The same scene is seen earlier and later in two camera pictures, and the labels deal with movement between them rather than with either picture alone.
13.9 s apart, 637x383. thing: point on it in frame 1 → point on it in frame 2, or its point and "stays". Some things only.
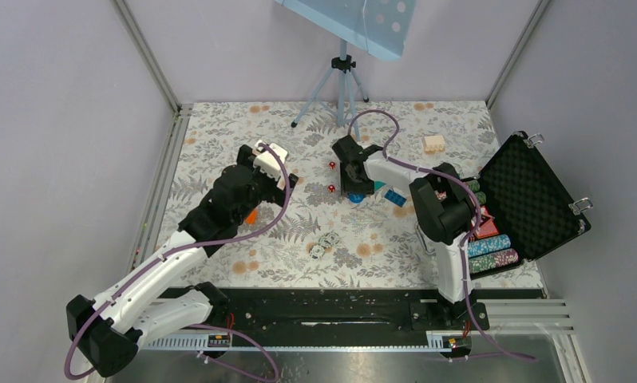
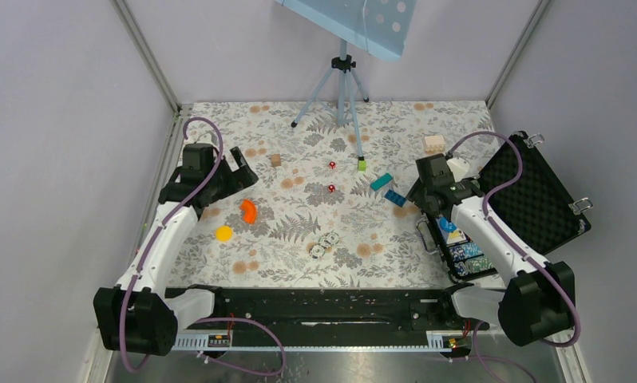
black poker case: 524,210 stays
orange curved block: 251,219 stays
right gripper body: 359,185 → 419,193
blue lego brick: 395,198 stays
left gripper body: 265,186 → 225,182
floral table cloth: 322,238 stays
